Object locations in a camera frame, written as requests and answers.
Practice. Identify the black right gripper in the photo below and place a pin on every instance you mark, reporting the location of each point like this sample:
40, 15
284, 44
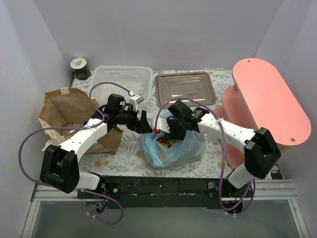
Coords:
172, 127

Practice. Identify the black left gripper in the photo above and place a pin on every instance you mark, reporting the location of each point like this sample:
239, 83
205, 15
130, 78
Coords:
136, 121

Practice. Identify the red toy lobster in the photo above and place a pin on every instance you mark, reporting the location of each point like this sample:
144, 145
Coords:
162, 140

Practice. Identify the light blue plastic grocery bag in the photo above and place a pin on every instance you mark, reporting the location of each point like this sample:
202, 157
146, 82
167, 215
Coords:
171, 153

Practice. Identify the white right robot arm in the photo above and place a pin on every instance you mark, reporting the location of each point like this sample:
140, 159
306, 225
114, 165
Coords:
258, 146

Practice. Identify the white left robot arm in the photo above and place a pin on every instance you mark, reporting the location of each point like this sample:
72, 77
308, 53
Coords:
60, 163

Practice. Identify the floral patterned table mat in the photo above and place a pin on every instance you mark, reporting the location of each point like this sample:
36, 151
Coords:
128, 160

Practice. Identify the stainless steel tray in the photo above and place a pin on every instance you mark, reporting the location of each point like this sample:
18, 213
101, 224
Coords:
196, 86

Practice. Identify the white plastic perforated basket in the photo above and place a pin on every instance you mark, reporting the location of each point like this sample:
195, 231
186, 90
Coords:
138, 79

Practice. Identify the pink two-tier shelf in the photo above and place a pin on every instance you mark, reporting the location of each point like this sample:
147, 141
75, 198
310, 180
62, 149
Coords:
259, 98

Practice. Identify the brown paper bag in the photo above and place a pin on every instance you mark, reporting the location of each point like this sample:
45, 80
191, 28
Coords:
71, 107

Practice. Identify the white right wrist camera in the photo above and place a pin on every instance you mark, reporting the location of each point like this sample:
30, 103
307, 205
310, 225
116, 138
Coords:
161, 124

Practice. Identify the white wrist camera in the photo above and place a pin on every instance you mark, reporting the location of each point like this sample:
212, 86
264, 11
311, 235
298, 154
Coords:
161, 124
135, 101

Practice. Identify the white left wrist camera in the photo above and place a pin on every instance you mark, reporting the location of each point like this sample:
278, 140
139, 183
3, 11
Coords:
135, 101

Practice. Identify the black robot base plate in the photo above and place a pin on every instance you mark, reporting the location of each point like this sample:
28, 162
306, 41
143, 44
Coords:
154, 192

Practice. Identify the aluminium frame rail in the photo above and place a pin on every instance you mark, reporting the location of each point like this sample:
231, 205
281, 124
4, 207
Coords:
266, 189

